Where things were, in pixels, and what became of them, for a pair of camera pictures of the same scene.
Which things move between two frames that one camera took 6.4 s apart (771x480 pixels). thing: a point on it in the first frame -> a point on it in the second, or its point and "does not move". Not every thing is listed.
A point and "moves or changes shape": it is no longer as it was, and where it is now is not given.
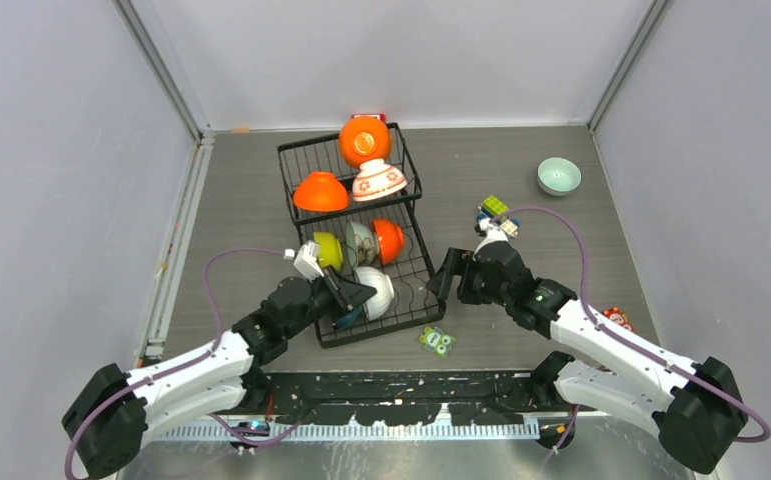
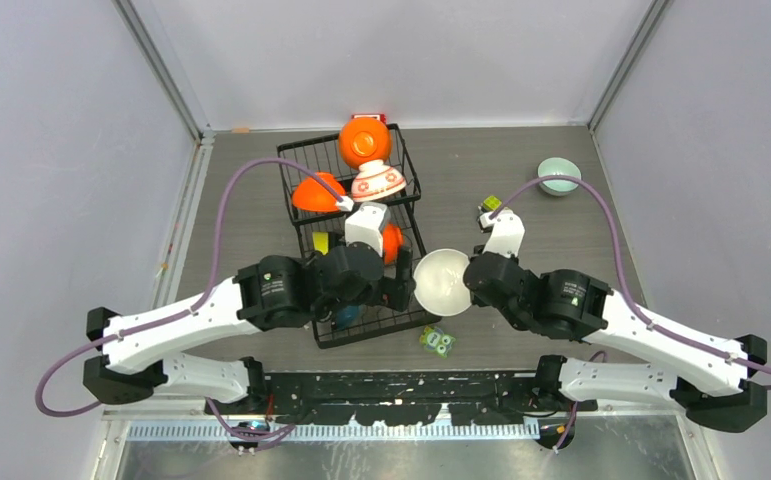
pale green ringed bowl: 558,176 does not move
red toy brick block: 381,116 does not move
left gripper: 350,294 -> 396,292
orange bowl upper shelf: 321,191 does not move
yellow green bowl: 330,251 does not move
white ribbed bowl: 378,304 moves or changes shape
